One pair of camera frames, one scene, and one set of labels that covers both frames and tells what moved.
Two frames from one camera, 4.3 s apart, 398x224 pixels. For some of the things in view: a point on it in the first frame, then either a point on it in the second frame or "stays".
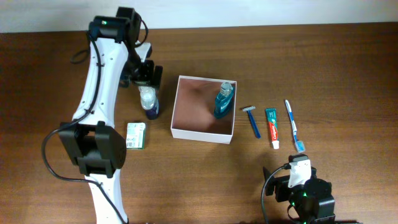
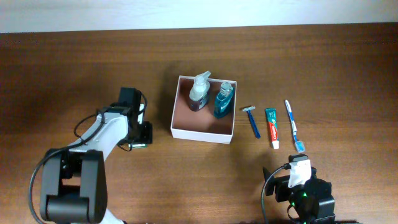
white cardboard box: (193, 117) stays
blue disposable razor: (255, 127) stays
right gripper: (280, 185) stays
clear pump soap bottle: (150, 101) → (199, 94)
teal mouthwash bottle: (222, 101) stays
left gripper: (148, 79) → (146, 132)
